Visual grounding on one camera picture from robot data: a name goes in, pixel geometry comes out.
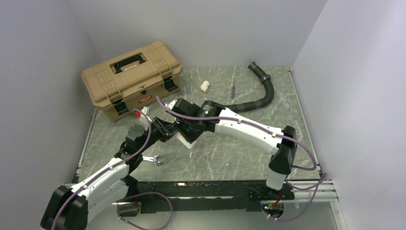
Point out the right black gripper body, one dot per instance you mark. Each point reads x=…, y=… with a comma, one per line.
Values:
x=186, y=129

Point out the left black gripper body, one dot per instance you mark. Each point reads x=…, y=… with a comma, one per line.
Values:
x=161, y=132

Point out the white remote control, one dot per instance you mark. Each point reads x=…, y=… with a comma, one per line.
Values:
x=183, y=140

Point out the tan plastic toolbox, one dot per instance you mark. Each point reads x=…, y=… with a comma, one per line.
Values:
x=133, y=80

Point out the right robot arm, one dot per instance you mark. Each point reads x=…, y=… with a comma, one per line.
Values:
x=216, y=118

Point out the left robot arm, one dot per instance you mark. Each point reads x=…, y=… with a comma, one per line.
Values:
x=72, y=208

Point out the silver open-end wrench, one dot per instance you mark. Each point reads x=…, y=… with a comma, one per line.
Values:
x=155, y=159

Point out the white pipe fitting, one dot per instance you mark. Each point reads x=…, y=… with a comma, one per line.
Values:
x=205, y=86

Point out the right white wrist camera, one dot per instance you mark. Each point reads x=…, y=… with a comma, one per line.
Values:
x=171, y=104

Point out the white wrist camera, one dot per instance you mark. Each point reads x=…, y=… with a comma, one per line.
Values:
x=141, y=113
x=171, y=104

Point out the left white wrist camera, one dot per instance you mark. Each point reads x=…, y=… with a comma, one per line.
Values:
x=141, y=113

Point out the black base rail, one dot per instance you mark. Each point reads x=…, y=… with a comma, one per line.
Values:
x=160, y=203

